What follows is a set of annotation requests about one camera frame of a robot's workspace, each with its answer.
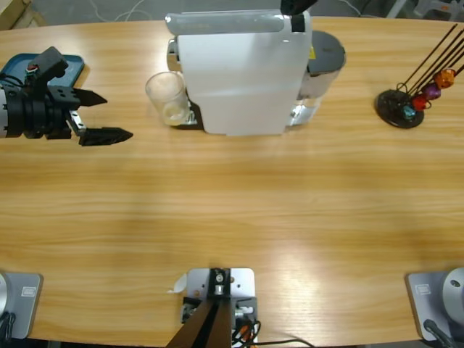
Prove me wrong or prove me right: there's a teal plastic tray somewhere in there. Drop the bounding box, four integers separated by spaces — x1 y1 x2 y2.
0 53 87 91

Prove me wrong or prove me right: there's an orange and black cable bundle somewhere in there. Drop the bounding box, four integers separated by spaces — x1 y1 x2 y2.
231 318 262 347

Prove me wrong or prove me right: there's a clear drinking glass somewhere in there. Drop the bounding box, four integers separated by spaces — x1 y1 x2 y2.
144 71 191 127

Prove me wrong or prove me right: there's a white metal frame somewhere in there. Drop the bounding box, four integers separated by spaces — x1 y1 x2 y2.
384 0 418 19

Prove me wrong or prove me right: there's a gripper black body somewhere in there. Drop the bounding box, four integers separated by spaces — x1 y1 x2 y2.
5 86 88 141

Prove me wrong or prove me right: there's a black rod capsule holder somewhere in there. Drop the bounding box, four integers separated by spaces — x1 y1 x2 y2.
375 23 464 129

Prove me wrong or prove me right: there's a black base cable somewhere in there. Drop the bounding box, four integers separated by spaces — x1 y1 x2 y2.
423 318 456 348
0 311 17 341

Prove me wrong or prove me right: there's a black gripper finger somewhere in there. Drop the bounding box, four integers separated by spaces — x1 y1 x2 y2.
70 88 109 109
78 126 134 147
281 0 320 16

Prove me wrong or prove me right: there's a dark camera post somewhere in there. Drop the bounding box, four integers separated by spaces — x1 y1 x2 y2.
167 268 233 348

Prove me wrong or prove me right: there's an arm wire bundle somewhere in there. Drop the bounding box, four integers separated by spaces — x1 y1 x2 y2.
0 67 32 90

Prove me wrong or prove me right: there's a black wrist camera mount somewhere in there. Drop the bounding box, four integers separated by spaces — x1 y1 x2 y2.
27 46 69 99

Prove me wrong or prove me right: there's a smooth red coffee capsule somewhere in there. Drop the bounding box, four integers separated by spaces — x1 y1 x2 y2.
412 94 431 112

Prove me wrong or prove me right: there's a white tape tag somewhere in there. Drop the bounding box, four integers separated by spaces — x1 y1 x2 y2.
166 273 189 294

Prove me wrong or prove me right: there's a black cable from block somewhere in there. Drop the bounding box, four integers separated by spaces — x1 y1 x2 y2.
253 339 316 348

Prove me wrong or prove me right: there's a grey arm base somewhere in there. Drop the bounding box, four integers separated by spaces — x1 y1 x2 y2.
0 272 44 340
405 267 464 341

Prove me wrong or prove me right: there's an orange coffee capsule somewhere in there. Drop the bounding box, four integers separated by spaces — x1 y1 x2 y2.
434 69 456 89

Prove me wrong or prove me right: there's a white mounting block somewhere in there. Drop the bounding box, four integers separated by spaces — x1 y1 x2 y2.
185 267 259 345

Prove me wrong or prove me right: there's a purple coffee capsule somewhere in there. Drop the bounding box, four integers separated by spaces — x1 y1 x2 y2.
423 82 442 99

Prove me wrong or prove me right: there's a white capsule coffee machine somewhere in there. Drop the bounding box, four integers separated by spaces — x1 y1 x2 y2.
165 9 313 137

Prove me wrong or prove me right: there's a thin white looped cable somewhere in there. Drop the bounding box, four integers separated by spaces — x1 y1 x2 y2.
88 0 155 23

